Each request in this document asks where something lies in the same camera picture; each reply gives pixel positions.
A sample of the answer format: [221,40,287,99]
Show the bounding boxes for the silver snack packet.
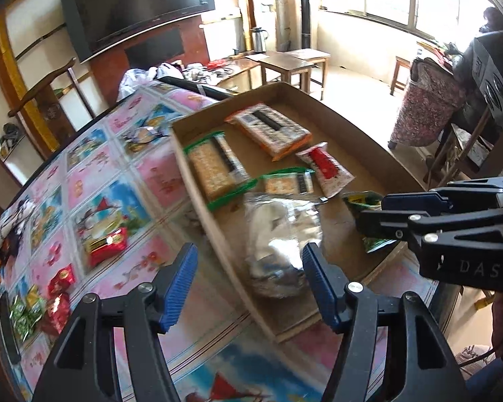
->
[243,190,324,299]

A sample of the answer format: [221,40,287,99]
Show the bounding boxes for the orange cracker packet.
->
[225,103,313,162]

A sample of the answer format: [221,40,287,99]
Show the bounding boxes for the eyeglasses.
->
[123,123,171,155]

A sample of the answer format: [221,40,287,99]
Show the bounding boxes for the floral padded cover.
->
[388,59,468,148]

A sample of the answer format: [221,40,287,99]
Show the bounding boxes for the cardboard box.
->
[170,81,429,344]

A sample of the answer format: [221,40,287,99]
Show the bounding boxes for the small green cracker packet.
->
[258,167,316,196]

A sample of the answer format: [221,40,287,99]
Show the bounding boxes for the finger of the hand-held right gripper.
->
[381,176,503,220]
[355,208,503,276]

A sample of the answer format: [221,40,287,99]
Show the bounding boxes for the black stove pipe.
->
[299,0,316,49]

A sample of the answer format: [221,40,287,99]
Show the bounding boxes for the red patterned snack packet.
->
[41,293,70,336]

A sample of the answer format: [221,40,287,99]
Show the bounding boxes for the large green cracker packet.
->
[183,131,259,212]

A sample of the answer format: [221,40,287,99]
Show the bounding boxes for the wooden stool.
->
[390,55,416,97]

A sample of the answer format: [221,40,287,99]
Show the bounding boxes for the yellow wooden pillar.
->
[0,17,60,156]

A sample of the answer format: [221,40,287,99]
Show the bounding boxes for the white plastic bag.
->
[157,62,186,81]
[117,67,160,102]

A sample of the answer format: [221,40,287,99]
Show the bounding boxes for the dark wooden chair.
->
[423,109,503,194]

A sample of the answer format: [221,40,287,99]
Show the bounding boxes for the steel thermos jug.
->
[250,26,270,53]

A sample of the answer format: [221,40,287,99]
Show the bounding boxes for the small red candy packet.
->
[48,265,75,298]

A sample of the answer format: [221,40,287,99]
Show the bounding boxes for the black television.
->
[59,0,216,63]

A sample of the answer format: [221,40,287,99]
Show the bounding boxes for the black long case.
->
[157,76,236,102]

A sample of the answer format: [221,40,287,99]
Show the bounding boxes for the low television stand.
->
[184,56,263,93]

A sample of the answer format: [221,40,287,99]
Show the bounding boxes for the red gold label snack packet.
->
[86,226,129,267]

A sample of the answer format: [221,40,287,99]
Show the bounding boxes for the black rectangular panel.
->
[123,27,186,66]

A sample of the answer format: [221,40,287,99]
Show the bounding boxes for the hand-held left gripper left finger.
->
[33,242,200,402]

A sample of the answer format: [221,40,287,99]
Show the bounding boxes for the wooden side table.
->
[258,48,332,102]

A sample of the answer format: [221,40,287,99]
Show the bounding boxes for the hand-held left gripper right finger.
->
[300,242,459,402]

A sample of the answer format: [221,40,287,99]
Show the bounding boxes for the curved back wooden chair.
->
[6,56,98,135]

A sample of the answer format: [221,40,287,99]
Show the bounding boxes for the white shoe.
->
[456,344,498,380]

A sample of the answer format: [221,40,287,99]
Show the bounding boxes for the yellow green pea packet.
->
[343,190,399,254]

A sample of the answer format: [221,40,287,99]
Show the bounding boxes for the printed tablecloth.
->
[0,81,462,402]

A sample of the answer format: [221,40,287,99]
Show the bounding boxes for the white red snack packet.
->
[295,141,356,200]

